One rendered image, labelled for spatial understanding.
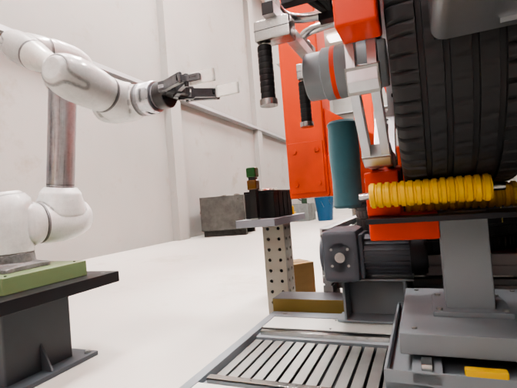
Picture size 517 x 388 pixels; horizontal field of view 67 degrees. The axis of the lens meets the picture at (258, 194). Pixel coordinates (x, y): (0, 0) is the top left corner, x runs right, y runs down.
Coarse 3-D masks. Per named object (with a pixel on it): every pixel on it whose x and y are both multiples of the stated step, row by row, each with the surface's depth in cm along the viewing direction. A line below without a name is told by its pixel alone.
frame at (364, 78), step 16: (384, 16) 114; (384, 32) 117; (352, 48) 77; (368, 48) 75; (352, 64) 77; (368, 64) 75; (352, 80) 77; (368, 80) 76; (352, 96) 79; (384, 112) 82; (384, 128) 83; (368, 144) 86; (384, 144) 85; (368, 160) 90; (384, 160) 89
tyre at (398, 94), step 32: (384, 0) 70; (416, 0) 67; (416, 32) 68; (480, 32) 64; (512, 32) 62; (416, 64) 68; (448, 64) 67; (480, 64) 65; (512, 64) 64; (416, 96) 71; (448, 96) 70; (480, 96) 68; (512, 96) 66; (416, 128) 74; (448, 128) 73; (480, 128) 71; (512, 128) 70; (416, 160) 81; (448, 160) 80; (480, 160) 77; (512, 160) 76
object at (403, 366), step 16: (400, 304) 122; (400, 320) 111; (384, 368) 77; (400, 368) 81; (416, 368) 76; (432, 368) 76; (448, 368) 80; (464, 368) 79; (480, 368) 71; (496, 368) 78; (512, 368) 77; (400, 384) 76; (416, 384) 74; (432, 384) 73; (448, 384) 72; (464, 384) 71; (480, 384) 70; (496, 384) 69; (512, 384) 68
